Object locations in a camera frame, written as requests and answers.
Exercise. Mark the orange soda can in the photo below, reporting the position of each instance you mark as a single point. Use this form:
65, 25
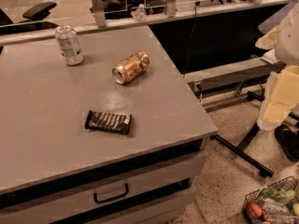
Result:
132, 67

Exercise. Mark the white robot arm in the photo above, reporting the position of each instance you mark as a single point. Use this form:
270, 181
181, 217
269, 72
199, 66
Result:
281, 94

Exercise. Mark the black rxbar chocolate bar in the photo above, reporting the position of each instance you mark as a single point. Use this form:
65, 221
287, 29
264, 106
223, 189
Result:
108, 122

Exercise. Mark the white green soda can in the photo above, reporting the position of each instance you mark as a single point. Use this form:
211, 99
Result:
69, 46

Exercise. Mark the clear plastic water bottle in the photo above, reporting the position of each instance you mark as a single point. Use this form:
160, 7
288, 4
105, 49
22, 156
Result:
140, 13

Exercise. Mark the grey lower drawer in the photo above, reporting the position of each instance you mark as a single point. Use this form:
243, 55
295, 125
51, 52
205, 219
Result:
153, 207

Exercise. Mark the grey drawer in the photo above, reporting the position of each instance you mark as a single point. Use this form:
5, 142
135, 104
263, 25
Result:
79, 200
153, 207

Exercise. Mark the grey top drawer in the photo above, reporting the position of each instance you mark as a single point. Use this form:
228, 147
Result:
79, 200

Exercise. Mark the black shoe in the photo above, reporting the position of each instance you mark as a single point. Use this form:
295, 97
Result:
289, 141

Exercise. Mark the black drawer handle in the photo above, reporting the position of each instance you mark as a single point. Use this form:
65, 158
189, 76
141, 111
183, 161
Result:
110, 193

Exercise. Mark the black metal stand frame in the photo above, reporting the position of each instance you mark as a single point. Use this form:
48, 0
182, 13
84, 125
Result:
239, 150

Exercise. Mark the grey metal post middle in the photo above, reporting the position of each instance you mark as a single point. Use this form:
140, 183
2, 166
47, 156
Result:
170, 8

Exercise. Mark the wire basket with groceries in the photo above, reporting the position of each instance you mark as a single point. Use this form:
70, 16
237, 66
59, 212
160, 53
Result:
276, 203

